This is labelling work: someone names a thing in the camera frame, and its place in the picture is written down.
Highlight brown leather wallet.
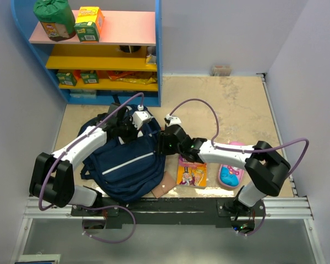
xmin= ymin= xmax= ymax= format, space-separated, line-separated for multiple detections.
xmin=151 ymin=171 xmax=177 ymax=199

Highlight navy blue backpack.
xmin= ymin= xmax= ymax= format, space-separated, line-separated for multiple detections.
xmin=80 ymin=117 xmax=166 ymax=202

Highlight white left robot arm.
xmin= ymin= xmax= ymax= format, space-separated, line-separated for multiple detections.
xmin=29 ymin=103 xmax=149 ymax=216

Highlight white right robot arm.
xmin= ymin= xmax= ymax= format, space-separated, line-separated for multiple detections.
xmin=156 ymin=124 xmax=290 ymax=216

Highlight Roald Dahl Charlie book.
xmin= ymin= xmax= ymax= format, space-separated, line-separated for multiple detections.
xmin=177 ymin=156 xmax=207 ymax=188

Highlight green box right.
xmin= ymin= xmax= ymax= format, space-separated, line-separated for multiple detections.
xmin=80 ymin=70 xmax=99 ymax=84

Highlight orange yellow snack packets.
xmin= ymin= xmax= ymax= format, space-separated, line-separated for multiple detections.
xmin=78 ymin=70 xmax=157 ymax=85

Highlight green box left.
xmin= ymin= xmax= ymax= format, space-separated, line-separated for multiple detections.
xmin=56 ymin=72 xmax=77 ymax=86

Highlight pink pencil case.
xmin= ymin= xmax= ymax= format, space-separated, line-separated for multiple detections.
xmin=218 ymin=141 xmax=245 ymax=189

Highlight blue shelf unit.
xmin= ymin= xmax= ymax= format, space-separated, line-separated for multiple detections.
xmin=11 ymin=1 xmax=163 ymax=107

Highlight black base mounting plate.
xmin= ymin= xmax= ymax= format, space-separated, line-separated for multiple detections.
xmin=71 ymin=197 xmax=266 ymax=229

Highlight yellow green carton box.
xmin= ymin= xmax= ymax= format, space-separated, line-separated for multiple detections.
xmin=74 ymin=7 xmax=105 ymax=42

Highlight green chips canister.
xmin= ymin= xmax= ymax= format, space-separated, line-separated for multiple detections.
xmin=33 ymin=0 xmax=76 ymax=42

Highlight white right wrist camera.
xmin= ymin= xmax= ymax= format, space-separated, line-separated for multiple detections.
xmin=164 ymin=114 xmax=182 ymax=128

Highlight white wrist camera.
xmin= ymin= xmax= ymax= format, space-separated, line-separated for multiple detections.
xmin=132 ymin=105 xmax=152 ymax=130
xmin=164 ymin=114 xmax=182 ymax=128

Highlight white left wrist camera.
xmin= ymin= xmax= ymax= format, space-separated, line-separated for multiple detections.
xmin=132 ymin=105 xmax=152 ymax=130

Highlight small brown box at wall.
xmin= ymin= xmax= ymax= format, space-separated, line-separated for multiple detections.
xmin=211 ymin=65 xmax=232 ymax=76

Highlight aluminium rail frame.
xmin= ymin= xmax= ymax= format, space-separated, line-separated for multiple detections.
xmin=11 ymin=74 xmax=324 ymax=263

